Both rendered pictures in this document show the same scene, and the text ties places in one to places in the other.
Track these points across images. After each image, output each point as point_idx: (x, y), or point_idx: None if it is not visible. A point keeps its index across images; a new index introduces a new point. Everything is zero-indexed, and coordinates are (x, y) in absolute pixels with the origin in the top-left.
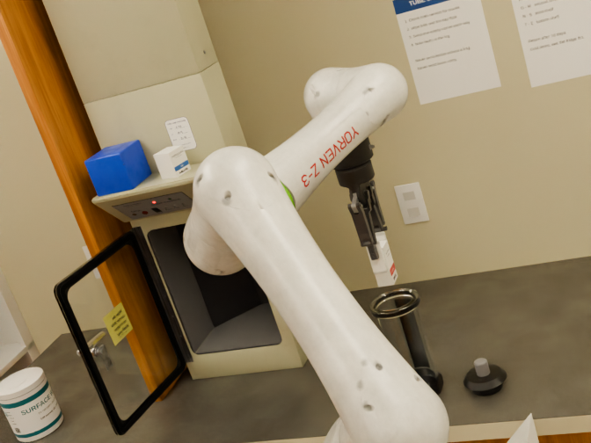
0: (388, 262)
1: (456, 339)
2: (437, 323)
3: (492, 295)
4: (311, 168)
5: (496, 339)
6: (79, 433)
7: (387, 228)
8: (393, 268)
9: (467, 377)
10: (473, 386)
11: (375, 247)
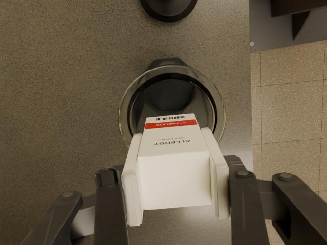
0: (191, 131)
1: (46, 69)
2: (3, 109)
3: None
4: None
5: (46, 7)
6: None
7: (97, 170)
8: (161, 124)
9: (177, 12)
10: (194, 0)
11: (230, 172)
